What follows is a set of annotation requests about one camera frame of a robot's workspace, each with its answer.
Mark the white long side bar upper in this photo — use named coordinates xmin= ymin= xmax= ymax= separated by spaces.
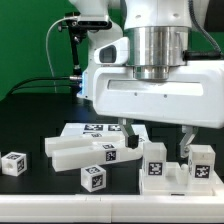
xmin=45 ymin=132 xmax=124 ymax=157

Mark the black camera on stand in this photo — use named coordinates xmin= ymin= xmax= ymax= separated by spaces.
xmin=58 ymin=12 xmax=112 ymax=34

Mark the white long side bar lower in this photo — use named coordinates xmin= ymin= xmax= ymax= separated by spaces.
xmin=52 ymin=138 xmax=145 ymax=172

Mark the white cube nut far left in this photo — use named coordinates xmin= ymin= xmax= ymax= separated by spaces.
xmin=1 ymin=152 xmax=27 ymax=176

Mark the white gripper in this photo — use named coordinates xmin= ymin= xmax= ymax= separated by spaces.
xmin=93 ymin=61 xmax=224 ymax=158

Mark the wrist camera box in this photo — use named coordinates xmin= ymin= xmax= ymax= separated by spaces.
xmin=94 ymin=37 xmax=130 ymax=65

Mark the white flat chair back panel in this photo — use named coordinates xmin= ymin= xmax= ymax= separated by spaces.
xmin=60 ymin=122 xmax=149 ymax=139

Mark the white chair seat part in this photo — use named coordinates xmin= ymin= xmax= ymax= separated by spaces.
xmin=139 ymin=162 xmax=224 ymax=196

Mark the white L-shaped border fence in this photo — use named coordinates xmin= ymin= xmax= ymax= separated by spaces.
xmin=0 ymin=173 xmax=224 ymax=224

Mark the black cable bundle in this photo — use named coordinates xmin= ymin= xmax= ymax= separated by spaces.
xmin=4 ymin=74 xmax=84 ymax=98

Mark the white cube nut with tag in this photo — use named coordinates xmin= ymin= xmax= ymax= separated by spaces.
xmin=81 ymin=165 xmax=106 ymax=192

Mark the white long side bar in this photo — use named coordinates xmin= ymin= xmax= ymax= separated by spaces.
xmin=52 ymin=138 xmax=145 ymax=172
xmin=45 ymin=132 xmax=124 ymax=157

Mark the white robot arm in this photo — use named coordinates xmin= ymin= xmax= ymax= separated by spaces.
xmin=70 ymin=0 xmax=224 ymax=156

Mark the grey cable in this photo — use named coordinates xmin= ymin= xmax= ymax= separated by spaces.
xmin=45 ymin=17 xmax=73 ymax=94

